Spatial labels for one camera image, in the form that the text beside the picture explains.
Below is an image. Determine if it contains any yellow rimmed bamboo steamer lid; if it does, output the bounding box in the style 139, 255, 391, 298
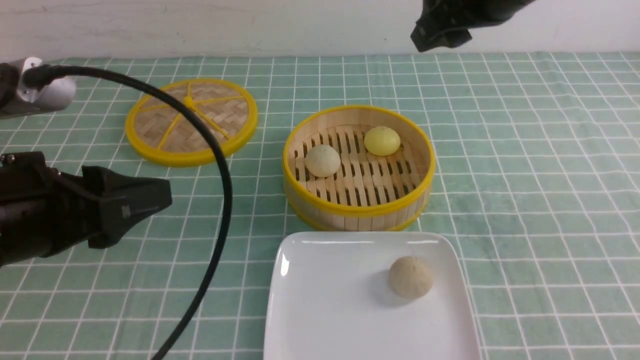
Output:
125, 78, 259, 167

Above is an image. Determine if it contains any white square plate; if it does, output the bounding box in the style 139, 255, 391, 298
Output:
262, 231, 482, 360

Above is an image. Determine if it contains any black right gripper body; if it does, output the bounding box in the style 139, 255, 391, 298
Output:
420, 0, 533, 31

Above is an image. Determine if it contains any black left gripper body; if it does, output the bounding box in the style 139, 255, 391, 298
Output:
0, 152, 103, 267

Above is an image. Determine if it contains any white steamed bun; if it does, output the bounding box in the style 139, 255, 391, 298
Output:
304, 145, 342, 178

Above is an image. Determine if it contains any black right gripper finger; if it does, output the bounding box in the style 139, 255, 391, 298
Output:
410, 11, 473, 53

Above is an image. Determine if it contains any yellow steamed bun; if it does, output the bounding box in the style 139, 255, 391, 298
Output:
364, 126, 402, 157

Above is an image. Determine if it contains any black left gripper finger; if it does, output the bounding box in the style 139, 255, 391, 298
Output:
82, 166, 173, 249

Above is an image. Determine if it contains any green checkered tablecloth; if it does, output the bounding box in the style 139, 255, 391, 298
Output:
0, 52, 640, 360

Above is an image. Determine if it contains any black cable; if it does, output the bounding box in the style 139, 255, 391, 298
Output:
22, 64, 234, 360

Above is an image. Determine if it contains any yellow rimmed bamboo steamer basket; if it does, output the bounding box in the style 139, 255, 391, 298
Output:
282, 104, 437, 231

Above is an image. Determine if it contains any beige steamed bun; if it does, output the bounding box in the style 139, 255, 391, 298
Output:
387, 256, 434, 301

